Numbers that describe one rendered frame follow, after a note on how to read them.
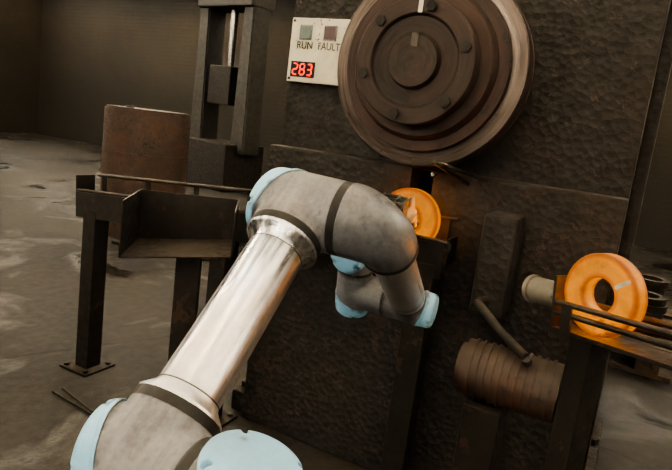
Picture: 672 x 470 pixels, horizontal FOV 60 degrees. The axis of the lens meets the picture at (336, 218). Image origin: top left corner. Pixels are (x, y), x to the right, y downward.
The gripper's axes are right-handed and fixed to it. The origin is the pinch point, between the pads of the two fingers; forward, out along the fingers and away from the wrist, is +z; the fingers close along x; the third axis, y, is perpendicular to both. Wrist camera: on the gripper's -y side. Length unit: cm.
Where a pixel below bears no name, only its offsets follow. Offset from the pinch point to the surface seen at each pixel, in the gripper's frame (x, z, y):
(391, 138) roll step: 5.3, -1.5, 18.5
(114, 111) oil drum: 261, 134, -25
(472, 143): -14.1, 0.5, 19.2
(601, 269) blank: -46, -21, 4
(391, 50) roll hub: 5.1, -3.8, 39.3
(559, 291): -39.4, -19.5, -2.8
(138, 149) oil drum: 243, 134, -49
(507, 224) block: -25.0, -4.5, 3.1
